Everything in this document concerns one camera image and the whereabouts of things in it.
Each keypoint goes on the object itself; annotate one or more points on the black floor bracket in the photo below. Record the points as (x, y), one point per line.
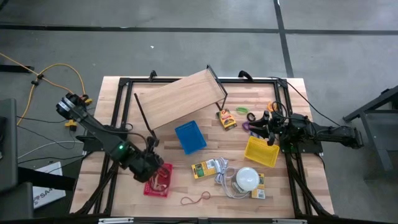
(15, 68)

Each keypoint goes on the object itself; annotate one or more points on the black metal table frame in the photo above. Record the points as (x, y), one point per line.
(261, 81)

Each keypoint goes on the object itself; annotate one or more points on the thin rubber band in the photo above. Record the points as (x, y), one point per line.
(201, 196)

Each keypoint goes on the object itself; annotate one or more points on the black side table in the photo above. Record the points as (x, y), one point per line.
(376, 140)

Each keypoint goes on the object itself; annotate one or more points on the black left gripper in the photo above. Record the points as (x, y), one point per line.
(144, 165)

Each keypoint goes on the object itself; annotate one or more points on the white mushroom table lamp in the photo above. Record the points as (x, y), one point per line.
(247, 180)

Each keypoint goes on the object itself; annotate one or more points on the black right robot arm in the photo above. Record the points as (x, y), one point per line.
(335, 133)

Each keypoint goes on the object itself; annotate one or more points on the black stand leg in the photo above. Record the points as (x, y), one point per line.
(46, 179)

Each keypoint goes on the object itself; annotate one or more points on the blue plastic basket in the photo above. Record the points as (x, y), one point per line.
(190, 138)

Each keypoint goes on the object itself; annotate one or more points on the yellow green crayon box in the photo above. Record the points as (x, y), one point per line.
(259, 193)
(202, 169)

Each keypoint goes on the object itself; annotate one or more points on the blue spiral wrist coil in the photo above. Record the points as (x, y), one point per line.
(255, 134)

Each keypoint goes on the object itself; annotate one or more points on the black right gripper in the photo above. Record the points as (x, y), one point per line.
(280, 128)

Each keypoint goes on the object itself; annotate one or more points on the white printed carton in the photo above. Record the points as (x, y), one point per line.
(49, 196)

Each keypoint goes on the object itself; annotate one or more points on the silver metal bracket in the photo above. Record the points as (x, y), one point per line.
(289, 221)
(115, 221)

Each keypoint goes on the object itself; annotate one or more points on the wooden desk shelf riser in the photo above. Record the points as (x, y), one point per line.
(180, 96)

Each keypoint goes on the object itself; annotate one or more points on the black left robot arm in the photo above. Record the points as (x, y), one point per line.
(93, 127)

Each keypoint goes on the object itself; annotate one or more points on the red plastic basket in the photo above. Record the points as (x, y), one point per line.
(147, 189)

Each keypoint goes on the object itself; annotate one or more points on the yellow plastic basket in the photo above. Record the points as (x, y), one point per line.
(261, 152)

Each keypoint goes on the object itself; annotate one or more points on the yellow spiral wrist coil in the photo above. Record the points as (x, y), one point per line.
(269, 107)

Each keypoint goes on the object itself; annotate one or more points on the purple spiral wrist coil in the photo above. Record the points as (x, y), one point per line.
(243, 126)

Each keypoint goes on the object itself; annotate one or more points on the orange snack packet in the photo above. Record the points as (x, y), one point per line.
(227, 119)

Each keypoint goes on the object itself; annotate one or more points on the green spiral wrist coil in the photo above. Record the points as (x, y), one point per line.
(237, 110)

